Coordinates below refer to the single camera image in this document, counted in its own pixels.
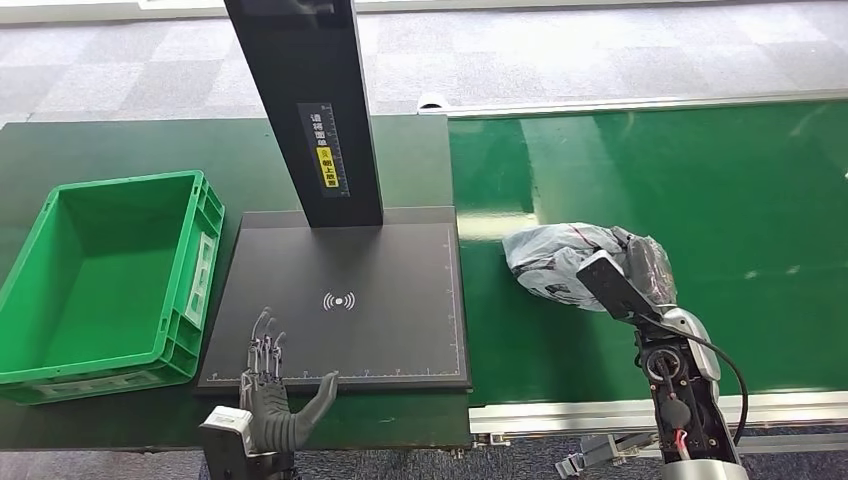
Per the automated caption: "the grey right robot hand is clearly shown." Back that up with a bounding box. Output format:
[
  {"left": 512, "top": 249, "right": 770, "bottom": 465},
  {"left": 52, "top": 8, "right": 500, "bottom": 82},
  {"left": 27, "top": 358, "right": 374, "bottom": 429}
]
[{"left": 612, "top": 227, "right": 678, "bottom": 309}]

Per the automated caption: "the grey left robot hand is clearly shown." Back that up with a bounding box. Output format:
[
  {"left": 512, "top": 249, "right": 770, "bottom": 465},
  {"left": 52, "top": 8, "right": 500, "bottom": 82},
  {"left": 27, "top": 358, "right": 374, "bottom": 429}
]
[{"left": 239, "top": 306, "right": 340, "bottom": 460}]

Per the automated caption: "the grey plastic mailer package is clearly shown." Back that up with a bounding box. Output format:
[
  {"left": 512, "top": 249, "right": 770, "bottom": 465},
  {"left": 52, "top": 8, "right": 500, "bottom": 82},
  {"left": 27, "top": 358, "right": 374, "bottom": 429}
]
[{"left": 502, "top": 223, "right": 629, "bottom": 313}]

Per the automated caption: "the green conveyor belt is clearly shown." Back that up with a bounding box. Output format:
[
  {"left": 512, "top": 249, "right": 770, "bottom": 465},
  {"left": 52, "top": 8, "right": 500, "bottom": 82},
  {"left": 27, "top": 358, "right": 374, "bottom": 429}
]
[{"left": 449, "top": 100, "right": 848, "bottom": 407}]

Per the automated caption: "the black inbound scanner machine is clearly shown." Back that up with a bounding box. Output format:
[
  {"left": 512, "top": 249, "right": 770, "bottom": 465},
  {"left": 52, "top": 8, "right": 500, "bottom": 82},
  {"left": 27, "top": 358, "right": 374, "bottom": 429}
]
[{"left": 193, "top": 0, "right": 473, "bottom": 397}]

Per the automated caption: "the green plastic crate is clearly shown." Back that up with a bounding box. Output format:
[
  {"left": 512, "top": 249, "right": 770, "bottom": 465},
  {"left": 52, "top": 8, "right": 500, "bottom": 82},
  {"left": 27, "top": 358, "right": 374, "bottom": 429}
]
[{"left": 0, "top": 170, "right": 227, "bottom": 406}]

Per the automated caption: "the black yellow label sticker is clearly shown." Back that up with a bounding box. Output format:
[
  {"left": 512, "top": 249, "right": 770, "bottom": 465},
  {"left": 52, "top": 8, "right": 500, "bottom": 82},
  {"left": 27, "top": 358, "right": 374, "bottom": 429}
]
[{"left": 296, "top": 102, "right": 350, "bottom": 199}]

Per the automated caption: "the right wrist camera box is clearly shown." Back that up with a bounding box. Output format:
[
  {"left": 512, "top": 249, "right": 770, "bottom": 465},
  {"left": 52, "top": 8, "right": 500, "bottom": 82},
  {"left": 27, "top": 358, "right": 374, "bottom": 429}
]
[{"left": 576, "top": 250, "right": 666, "bottom": 324}]

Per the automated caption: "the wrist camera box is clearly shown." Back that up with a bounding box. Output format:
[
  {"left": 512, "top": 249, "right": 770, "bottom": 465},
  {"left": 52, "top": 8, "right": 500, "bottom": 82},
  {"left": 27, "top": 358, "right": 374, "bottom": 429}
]
[
  {"left": 198, "top": 406, "right": 256, "bottom": 480},
  {"left": 576, "top": 250, "right": 666, "bottom": 324}
]

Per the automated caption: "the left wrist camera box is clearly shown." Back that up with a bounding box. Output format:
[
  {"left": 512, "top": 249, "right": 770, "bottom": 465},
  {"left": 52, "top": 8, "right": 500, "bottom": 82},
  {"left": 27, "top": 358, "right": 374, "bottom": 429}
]
[{"left": 198, "top": 406, "right": 256, "bottom": 480}]

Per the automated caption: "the grey bracket under conveyor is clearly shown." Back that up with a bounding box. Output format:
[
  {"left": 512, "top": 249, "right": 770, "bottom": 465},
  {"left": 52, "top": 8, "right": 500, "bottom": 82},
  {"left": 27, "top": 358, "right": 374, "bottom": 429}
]
[{"left": 556, "top": 431, "right": 657, "bottom": 480}]

